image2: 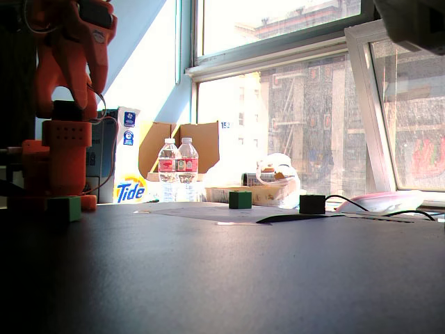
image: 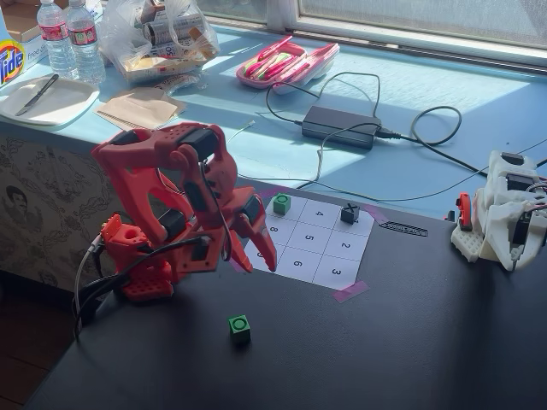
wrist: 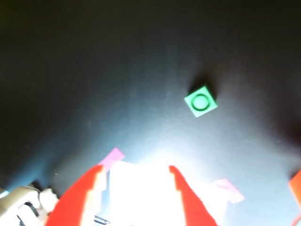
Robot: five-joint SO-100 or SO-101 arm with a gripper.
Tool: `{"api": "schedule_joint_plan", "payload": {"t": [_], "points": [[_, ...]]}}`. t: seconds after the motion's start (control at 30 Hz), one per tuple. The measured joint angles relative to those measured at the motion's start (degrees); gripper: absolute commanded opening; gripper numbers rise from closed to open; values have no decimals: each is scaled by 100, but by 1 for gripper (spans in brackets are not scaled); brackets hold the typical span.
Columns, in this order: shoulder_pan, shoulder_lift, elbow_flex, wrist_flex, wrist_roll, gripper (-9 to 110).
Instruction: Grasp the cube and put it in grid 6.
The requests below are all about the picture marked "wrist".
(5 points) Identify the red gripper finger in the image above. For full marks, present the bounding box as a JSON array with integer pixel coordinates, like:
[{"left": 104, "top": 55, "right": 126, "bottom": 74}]
[
  {"left": 44, "top": 164, "right": 108, "bottom": 226},
  {"left": 168, "top": 165, "right": 219, "bottom": 226}
]

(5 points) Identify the green cube with round stud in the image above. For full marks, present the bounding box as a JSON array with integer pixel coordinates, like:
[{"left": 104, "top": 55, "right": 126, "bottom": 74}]
[{"left": 184, "top": 84, "right": 218, "bottom": 118}]

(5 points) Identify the white paper grid sheet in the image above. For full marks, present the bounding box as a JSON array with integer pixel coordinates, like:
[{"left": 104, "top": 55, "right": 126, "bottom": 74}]
[{"left": 109, "top": 161, "right": 229, "bottom": 226}]

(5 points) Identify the pink tape strip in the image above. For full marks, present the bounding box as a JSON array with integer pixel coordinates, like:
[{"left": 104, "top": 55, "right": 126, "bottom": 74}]
[
  {"left": 211, "top": 178, "right": 245, "bottom": 204},
  {"left": 97, "top": 147, "right": 125, "bottom": 172}
]

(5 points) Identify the orange plastic part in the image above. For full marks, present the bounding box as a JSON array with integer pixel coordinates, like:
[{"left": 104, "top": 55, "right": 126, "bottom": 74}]
[{"left": 288, "top": 169, "right": 301, "bottom": 211}]

